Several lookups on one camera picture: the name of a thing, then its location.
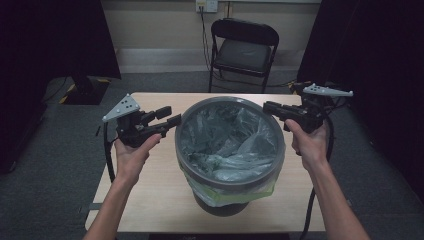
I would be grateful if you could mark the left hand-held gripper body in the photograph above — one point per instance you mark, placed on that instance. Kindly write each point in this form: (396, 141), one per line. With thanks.
(130, 130)

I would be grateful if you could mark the pale green garbage bag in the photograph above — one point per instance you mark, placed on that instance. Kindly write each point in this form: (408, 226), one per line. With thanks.
(230, 143)

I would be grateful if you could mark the person's left hand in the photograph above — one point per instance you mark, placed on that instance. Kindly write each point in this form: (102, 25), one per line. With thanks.
(131, 161)

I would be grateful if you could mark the black folding chair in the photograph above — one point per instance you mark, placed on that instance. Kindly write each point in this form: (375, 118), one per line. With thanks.
(243, 55)

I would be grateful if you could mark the white wall outlet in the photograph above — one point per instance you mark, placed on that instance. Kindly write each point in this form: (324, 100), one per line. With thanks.
(208, 6)

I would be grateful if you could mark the black curtain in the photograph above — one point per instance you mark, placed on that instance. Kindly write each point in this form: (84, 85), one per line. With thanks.
(376, 50)
(50, 36)

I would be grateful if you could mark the person's right hand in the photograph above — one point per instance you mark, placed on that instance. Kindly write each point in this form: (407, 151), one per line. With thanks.
(311, 150)

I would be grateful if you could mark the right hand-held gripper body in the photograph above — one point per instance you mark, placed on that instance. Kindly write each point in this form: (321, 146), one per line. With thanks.
(310, 115)

